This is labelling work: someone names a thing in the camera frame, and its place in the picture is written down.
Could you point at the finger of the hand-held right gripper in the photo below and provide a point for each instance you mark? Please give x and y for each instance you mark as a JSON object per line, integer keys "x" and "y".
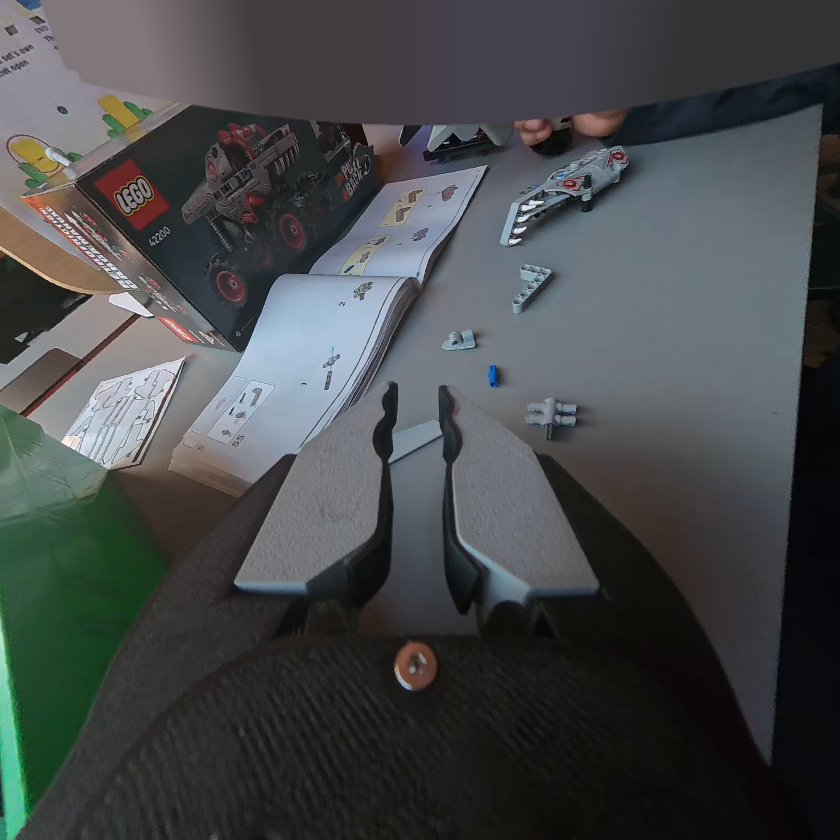
{"x": 446, "y": 136}
{"x": 497, "y": 134}

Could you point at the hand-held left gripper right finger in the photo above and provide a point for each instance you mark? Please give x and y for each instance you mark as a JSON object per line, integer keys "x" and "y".
{"x": 518, "y": 512}

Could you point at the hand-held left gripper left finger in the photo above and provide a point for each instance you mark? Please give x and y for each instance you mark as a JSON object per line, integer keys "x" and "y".
{"x": 321, "y": 512}

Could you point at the black lego piece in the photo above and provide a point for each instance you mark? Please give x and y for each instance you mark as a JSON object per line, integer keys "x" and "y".
{"x": 456, "y": 153}

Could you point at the grey lego panel assembly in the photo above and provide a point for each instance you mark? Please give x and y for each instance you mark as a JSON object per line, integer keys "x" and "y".
{"x": 417, "y": 441}

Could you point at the grey angled lego beam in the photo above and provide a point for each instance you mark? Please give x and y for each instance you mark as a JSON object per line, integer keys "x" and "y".
{"x": 525, "y": 295}

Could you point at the person's right forearm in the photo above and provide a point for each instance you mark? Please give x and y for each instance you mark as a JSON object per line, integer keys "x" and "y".
{"x": 722, "y": 111}

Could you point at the grey toothed lego jaw assembly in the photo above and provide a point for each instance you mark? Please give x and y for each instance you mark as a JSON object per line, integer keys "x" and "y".
{"x": 571, "y": 180}

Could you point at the grey lego cross connector assembly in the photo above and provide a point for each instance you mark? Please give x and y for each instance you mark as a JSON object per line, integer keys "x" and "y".
{"x": 551, "y": 413}

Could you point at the small grey lego connector piece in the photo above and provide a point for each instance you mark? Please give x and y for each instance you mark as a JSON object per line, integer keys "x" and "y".
{"x": 459, "y": 340}

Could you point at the lego instruction booklet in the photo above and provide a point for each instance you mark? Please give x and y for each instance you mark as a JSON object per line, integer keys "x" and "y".
{"x": 308, "y": 328}

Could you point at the lego sticker sheet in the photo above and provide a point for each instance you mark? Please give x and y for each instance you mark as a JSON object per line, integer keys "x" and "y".
{"x": 124, "y": 413}

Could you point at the black lego set box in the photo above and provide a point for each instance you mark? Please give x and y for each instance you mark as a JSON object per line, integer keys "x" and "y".
{"x": 197, "y": 216}

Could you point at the person's right hand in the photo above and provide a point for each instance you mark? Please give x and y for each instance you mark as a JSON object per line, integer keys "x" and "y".
{"x": 597, "y": 123}

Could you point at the green box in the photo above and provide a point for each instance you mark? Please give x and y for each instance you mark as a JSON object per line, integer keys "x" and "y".
{"x": 65, "y": 590}

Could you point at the brown flat panel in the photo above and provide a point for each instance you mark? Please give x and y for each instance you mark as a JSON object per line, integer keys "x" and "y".
{"x": 39, "y": 379}

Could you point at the wooden round table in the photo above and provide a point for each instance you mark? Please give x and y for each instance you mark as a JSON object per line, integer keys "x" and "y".
{"x": 52, "y": 262}

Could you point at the white printed wall poster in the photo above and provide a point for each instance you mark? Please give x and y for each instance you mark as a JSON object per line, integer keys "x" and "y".
{"x": 39, "y": 118}

